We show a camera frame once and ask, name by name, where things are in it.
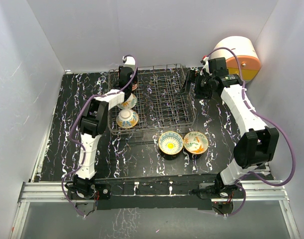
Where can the round pastel drawer cabinet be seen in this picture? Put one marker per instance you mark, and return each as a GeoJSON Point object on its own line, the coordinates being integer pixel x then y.
{"type": "Point", "coordinates": [243, 48]}

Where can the red orange floral bowl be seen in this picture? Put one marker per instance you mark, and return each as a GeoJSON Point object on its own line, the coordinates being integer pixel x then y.
{"type": "Point", "coordinates": [134, 87]}

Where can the orange flower leaf bowl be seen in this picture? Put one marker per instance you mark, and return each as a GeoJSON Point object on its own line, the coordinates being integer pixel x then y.
{"type": "Point", "coordinates": [195, 142]}

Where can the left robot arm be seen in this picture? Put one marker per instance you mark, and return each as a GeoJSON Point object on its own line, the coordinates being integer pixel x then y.
{"type": "Point", "coordinates": [92, 122]}

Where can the blue and yellow patterned bowl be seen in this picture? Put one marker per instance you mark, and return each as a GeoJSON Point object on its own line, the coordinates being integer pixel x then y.
{"type": "Point", "coordinates": [127, 118]}

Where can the grey wire dish rack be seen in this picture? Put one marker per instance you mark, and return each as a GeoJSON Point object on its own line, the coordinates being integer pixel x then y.
{"type": "Point", "coordinates": [160, 104]}

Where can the blue scalloped sun bowl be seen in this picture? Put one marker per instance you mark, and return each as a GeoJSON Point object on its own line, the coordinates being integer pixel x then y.
{"type": "Point", "coordinates": [170, 143]}

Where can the yellow rim leaf bowl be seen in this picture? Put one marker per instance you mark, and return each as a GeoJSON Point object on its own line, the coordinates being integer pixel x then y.
{"type": "Point", "coordinates": [129, 103]}

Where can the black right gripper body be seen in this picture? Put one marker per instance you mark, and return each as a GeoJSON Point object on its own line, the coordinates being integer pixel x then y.
{"type": "Point", "coordinates": [203, 86]}

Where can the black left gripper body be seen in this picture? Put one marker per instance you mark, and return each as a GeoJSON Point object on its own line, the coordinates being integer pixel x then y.
{"type": "Point", "coordinates": [134, 80]}

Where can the aluminium rail frame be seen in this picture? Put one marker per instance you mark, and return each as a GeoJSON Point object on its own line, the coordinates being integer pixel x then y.
{"type": "Point", "coordinates": [44, 213]}

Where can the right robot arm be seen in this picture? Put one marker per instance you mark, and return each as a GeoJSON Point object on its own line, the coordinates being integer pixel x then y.
{"type": "Point", "coordinates": [258, 142]}

